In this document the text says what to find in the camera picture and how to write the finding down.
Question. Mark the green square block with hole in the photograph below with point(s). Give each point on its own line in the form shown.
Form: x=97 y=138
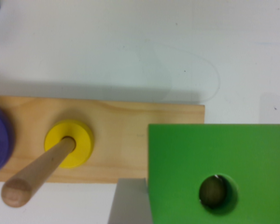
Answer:
x=182 y=156

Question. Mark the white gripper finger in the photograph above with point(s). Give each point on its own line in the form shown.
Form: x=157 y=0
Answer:
x=131 y=203

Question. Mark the middle wooden peg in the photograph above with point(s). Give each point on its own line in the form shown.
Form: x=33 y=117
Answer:
x=21 y=187

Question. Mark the wooden peg base board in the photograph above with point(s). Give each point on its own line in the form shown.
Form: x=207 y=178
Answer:
x=119 y=128

